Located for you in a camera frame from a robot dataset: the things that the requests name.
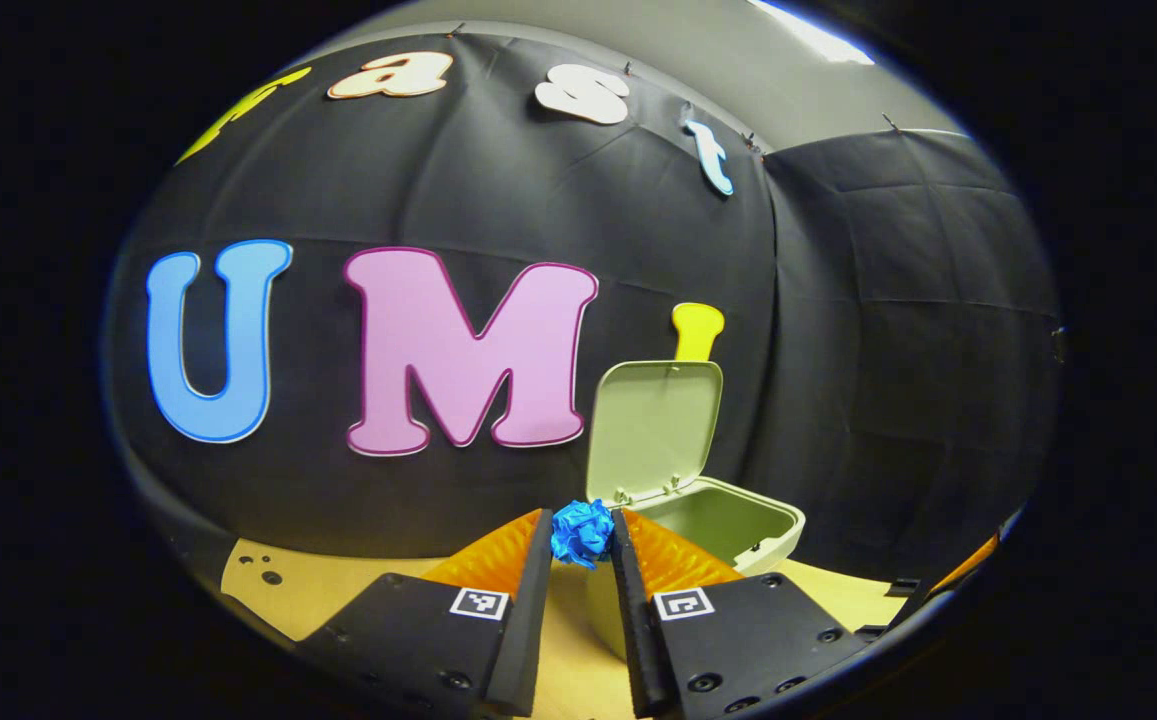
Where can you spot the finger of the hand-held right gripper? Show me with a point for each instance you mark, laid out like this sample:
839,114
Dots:
963,568

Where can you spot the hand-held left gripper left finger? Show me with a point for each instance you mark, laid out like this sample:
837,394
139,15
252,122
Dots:
528,620

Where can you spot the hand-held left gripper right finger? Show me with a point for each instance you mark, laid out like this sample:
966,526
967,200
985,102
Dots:
633,620

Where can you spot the blue paper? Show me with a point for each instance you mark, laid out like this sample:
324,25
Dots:
583,535

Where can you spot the green desktop garbage bin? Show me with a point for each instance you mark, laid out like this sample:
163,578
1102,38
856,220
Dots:
728,525

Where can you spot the green garbage bin lid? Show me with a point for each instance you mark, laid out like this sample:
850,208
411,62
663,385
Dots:
653,430

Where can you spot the wooden desktop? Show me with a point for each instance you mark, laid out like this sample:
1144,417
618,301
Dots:
318,590

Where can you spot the black backdrop cloth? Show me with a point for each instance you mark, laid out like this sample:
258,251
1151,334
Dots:
488,180

